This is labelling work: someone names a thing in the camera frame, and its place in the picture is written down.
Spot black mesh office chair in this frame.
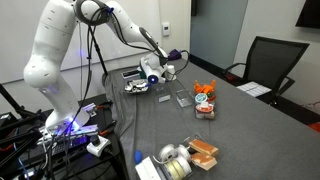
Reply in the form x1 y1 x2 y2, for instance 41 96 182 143
222 35 310 108

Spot red and white tape roll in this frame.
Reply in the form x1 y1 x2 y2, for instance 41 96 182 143
195 102 215 114

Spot white wall thermostat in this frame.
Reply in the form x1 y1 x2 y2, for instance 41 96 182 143
161 22 171 37

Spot black equipment stand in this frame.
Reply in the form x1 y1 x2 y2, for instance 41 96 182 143
0 83 129 180

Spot grey tablecloth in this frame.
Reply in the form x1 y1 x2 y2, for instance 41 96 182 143
101 59 320 180

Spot cream tape roll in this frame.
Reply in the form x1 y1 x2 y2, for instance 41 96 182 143
163 156 194 180

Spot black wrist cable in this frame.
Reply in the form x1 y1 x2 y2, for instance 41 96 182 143
168 49 191 78

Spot white box with black button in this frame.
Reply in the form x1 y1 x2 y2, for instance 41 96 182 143
86 134 112 157

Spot teal plastic cup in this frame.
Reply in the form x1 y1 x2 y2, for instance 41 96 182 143
137 66 147 80

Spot small blue object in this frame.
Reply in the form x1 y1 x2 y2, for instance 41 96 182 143
133 149 144 165

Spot white paper sheets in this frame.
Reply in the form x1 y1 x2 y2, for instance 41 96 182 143
235 81 273 98

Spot tablet with white frame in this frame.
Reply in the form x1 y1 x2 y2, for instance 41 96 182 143
120 68 141 80

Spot silver foil tray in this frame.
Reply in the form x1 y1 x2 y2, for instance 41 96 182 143
123 78 150 95

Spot clear plastic container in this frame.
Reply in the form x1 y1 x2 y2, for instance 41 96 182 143
194 108 217 120

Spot white rectangular box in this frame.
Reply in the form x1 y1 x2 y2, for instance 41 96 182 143
134 156 163 180

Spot white paper cup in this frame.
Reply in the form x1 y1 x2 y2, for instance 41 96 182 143
165 64 177 82

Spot orange crumpled object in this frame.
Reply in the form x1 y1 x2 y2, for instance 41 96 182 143
193 79 217 96

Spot black wall monitor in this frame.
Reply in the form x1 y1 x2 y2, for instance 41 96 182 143
295 0 320 29

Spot purple folded umbrella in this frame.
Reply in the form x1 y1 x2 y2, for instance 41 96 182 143
167 48 183 62

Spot orange plastic bag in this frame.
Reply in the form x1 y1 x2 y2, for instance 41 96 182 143
308 121 320 134

